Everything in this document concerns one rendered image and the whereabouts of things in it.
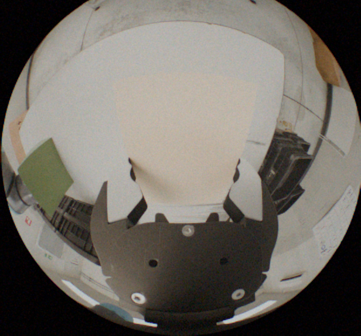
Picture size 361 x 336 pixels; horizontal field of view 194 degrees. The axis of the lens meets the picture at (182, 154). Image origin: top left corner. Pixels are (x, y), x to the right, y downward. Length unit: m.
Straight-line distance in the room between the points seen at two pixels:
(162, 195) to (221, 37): 0.25
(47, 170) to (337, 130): 2.87
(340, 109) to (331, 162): 0.93
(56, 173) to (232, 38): 0.53
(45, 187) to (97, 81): 0.34
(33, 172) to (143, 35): 0.41
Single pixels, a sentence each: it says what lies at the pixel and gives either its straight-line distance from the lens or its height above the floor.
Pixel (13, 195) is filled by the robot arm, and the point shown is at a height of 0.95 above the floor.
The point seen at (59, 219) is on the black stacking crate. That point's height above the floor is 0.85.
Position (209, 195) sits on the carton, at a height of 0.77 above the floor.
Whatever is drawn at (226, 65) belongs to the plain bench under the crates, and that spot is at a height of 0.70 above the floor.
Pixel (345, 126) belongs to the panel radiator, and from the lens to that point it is 2.46.
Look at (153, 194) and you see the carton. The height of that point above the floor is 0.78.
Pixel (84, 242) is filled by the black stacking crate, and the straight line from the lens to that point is 0.49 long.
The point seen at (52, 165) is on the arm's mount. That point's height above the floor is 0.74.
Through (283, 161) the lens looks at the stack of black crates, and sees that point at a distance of 0.68.
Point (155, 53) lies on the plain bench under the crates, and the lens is 0.18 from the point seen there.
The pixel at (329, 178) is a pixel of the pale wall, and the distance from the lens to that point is 2.62.
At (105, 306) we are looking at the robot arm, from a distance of 0.28.
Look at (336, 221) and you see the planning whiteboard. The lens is 2.75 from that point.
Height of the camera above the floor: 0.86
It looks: 57 degrees down
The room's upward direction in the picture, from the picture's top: 180 degrees clockwise
